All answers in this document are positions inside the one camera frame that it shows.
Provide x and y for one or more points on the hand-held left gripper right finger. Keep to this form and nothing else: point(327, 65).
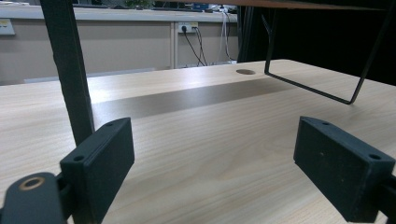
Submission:
point(339, 168)

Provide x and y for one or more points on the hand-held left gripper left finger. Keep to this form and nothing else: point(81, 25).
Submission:
point(102, 161)

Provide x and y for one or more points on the white partition post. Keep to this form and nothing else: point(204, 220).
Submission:
point(173, 46)

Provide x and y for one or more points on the white wall socket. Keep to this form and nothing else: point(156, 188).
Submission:
point(188, 27)

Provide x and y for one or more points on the white wall plate yellow label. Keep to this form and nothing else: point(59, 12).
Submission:
point(6, 27)

